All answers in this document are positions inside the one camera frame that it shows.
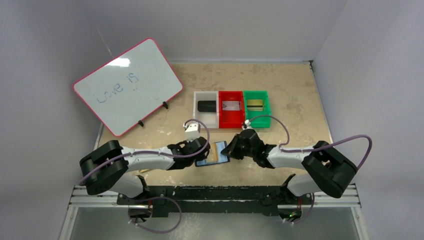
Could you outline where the blue leather card holder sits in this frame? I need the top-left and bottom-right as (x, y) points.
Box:
(195, 141), (230, 167)

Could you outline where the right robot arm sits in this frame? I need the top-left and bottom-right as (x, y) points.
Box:
(221, 129), (358, 204)

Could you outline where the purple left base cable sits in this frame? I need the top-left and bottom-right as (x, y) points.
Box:
(127, 194), (184, 234)

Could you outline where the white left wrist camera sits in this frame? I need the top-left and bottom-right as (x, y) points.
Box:
(183, 122), (201, 142)

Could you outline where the pink framed whiteboard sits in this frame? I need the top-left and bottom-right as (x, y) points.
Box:
(73, 38), (184, 137)

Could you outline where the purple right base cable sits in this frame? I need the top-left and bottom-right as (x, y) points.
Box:
(282, 192), (316, 227)

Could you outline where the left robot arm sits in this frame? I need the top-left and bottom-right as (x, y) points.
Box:
(79, 136), (211, 205)

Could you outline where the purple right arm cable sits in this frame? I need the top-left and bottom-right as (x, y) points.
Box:
(245, 114), (373, 171)

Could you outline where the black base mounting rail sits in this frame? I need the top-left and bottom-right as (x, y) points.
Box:
(117, 185), (312, 218)

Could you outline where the red plastic bin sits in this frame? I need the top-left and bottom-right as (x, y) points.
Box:
(217, 91), (246, 129)

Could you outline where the gold card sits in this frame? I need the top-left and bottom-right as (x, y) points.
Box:
(246, 99), (264, 112)
(206, 143), (219, 165)

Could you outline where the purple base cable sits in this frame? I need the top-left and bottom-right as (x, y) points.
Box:
(282, 192), (316, 227)
(127, 194), (184, 234)

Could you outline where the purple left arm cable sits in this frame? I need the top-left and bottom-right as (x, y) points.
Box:
(78, 118), (211, 186)

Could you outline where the aluminium frame rail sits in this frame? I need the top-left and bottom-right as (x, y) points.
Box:
(59, 184), (370, 240)

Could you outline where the green plastic bin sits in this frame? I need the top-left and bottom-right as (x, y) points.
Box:
(243, 90), (272, 128)

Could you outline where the white plastic bin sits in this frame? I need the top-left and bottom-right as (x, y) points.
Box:
(193, 91), (220, 129)

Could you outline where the silver credit card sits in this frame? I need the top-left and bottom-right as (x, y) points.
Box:
(221, 101), (241, 111)

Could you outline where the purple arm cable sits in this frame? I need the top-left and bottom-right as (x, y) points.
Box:
(78, 118), (211, 186)
(245, 114), (373, 171)

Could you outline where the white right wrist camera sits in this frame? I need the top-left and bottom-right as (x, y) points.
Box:
(241, 119), (253, 131)

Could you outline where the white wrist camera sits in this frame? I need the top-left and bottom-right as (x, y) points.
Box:
(241, 119), (253, 131)
(183, 122), (201, 142)

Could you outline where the black card in bin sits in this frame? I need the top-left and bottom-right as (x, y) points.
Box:
(196, 100), (217, 113)

